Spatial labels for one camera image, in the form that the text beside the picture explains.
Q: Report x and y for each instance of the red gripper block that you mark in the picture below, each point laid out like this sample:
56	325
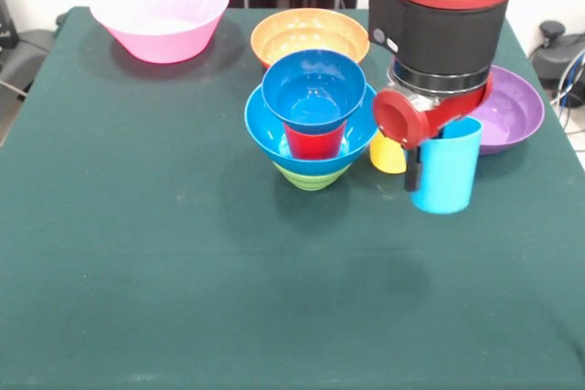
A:
411	123

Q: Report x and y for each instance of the light blue cup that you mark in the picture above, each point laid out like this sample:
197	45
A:
448	171

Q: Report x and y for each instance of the red cup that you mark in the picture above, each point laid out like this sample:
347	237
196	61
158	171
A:
315	145

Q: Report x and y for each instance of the small dark blue bowl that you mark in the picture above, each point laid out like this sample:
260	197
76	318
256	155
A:
313	88

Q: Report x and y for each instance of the large light blue bowl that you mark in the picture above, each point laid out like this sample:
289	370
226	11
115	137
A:
265	134

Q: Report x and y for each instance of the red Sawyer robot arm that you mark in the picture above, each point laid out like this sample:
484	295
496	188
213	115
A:
443	29

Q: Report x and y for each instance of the yellow cup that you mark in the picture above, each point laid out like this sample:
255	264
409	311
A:
386	154

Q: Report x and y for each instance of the purple bowl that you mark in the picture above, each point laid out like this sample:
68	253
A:
516	107

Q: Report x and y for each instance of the green bowl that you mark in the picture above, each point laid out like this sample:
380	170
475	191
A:
311	180

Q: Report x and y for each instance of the orange bowl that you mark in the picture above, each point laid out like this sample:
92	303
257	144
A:
311	29

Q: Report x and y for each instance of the dark green tablecloth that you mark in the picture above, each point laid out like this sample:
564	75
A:
183	271

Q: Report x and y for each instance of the large pink bowl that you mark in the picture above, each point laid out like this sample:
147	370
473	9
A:
160	38

